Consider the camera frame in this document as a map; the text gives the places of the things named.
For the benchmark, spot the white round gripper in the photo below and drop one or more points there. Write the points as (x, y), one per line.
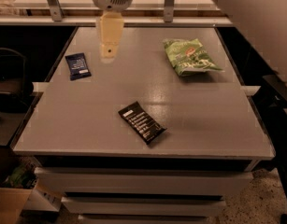
(111, 24)

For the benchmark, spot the blue rxbar blueberry wrapper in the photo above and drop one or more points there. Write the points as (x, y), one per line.
(77, 66)

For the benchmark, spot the black rxbar wrapper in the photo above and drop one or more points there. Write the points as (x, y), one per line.
(141, 122)

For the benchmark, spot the green chip bag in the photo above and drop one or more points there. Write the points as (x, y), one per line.
(189, 57)

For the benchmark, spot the black office chair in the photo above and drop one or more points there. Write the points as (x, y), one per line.
(15, 86)

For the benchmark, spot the grey drawer cabinet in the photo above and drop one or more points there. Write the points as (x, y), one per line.
(103, 169)

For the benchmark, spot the cardboard box with items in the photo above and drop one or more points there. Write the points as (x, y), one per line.
(23, 191)

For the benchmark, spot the metal shelf bracket middle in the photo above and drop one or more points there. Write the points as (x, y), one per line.
(168, 10)

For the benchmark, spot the metal shelf bracket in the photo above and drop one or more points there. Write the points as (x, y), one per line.
(168, 10)
(55, 10)

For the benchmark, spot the metal shelf bracket left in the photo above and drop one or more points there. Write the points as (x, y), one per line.
(55, 10)

